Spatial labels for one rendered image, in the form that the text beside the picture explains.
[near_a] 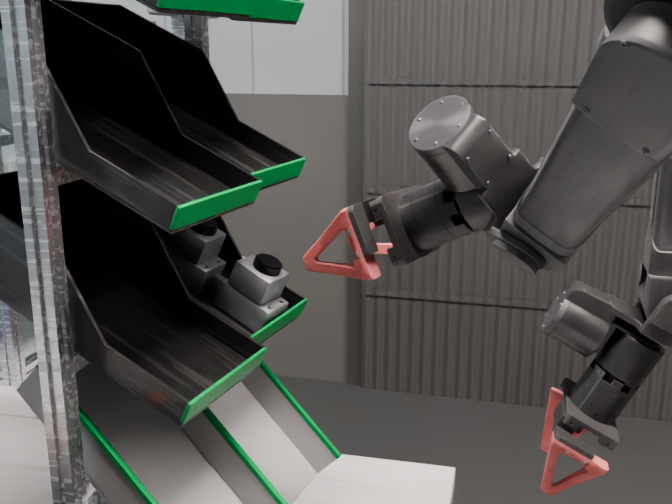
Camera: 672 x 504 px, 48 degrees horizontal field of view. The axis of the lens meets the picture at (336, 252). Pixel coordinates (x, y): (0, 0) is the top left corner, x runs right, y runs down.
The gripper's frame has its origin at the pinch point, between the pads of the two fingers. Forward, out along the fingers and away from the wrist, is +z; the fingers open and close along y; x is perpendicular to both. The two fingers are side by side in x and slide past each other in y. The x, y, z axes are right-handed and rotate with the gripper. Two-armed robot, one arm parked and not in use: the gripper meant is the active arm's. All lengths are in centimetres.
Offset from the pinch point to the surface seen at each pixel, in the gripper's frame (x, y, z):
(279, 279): 0.6, 0.6, 7.1
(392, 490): 36, -28, 21
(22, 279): -7.4, 22.8, 16.5
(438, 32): -65, -228, 52
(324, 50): -79, -223, 98
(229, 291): -0.1, 2.7, 12.1
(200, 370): 5.5, 14.2, 9.4
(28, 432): 10, -16, 77
